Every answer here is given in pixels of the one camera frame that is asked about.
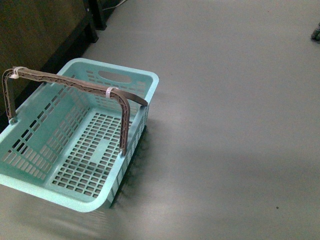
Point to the white zip tie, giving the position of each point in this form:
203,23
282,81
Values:
15,73
108,92

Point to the white zip tie left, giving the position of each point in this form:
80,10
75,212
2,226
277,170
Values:
15,73

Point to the brown basket handle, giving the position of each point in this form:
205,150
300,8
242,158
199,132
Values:
81,85
130,96

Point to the dark object at edge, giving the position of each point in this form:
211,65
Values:
315,36

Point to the light blue plastic basket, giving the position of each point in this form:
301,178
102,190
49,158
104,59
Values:
63,145

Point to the white zip tie right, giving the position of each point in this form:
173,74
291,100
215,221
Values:
108,92

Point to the dark wooden cabinet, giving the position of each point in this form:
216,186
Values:
45,34

